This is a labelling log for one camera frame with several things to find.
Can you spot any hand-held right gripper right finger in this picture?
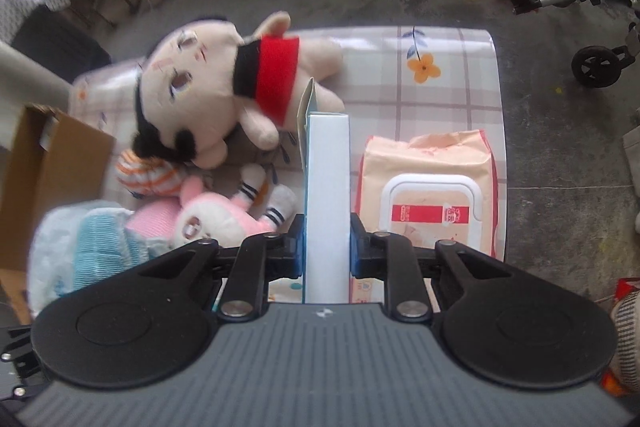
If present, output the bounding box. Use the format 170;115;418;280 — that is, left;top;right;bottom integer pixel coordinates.
349;213;516;323

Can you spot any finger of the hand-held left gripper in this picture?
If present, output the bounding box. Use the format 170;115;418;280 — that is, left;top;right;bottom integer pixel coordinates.
0;326;43;400

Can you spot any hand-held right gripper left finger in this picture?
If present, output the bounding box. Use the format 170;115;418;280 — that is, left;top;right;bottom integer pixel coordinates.
135;213;307;322

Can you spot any tall white carton box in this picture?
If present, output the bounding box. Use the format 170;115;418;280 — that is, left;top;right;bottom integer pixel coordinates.
297;77;351;305

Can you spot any pink plush toy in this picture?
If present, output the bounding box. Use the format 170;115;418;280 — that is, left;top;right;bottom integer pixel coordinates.
172;163;297;253

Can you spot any teal checked towel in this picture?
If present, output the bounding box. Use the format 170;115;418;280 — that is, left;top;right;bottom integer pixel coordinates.
72;209;151;293

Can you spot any pink textured cleaning cloth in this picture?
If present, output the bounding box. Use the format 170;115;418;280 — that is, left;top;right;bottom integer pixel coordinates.
126;198;183;238

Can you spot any brown cardboard box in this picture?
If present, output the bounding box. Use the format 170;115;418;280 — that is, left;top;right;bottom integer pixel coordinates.
0;103;117;328

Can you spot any peach wet wipes pack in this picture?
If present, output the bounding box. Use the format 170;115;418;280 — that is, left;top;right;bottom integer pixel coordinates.
350;129;501;305

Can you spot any orange striped cloth bundle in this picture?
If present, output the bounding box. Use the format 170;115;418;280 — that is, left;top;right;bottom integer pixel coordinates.
115;148;187;198

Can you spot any checked printed tablecloth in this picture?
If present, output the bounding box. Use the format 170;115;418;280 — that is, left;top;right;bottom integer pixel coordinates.
67;26;508;303

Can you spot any black haired plush doll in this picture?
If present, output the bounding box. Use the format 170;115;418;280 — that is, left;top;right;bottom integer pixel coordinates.
131;11;346;170

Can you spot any white curtain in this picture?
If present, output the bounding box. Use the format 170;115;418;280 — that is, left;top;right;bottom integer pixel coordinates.
0;39;71;148

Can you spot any small red object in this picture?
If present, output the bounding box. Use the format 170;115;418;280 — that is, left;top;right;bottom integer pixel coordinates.
612;278;640;303

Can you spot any checked fabric cushion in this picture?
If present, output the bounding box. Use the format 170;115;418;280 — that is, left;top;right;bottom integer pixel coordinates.
611;292;640;390

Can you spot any black case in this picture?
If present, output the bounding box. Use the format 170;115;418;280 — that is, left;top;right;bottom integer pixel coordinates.
12;7;111;82

